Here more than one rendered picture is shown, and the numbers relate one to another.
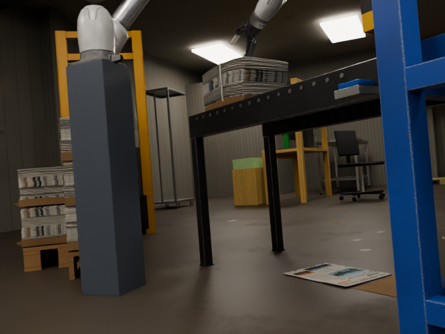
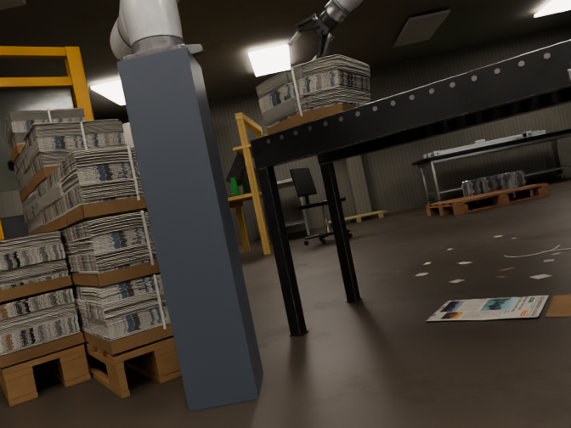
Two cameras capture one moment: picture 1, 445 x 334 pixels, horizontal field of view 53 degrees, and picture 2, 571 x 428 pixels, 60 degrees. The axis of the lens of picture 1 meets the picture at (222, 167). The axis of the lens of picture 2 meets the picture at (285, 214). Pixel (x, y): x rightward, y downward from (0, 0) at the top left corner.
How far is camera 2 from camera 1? 0.97 m
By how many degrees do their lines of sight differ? 22
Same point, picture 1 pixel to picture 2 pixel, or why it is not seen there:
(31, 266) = (20, 395)
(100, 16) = not seen: outside the picture
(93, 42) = (161, 24)
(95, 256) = (206, 349)
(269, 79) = (357, 85)
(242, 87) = (337, 94)
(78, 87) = (145, 93)
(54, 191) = (42, 271)
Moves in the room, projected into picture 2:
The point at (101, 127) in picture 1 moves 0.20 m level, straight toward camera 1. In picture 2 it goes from (197, 150) to (233, 133)
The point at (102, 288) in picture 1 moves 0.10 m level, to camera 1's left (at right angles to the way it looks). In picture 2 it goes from (227, 394) to (192, 406)
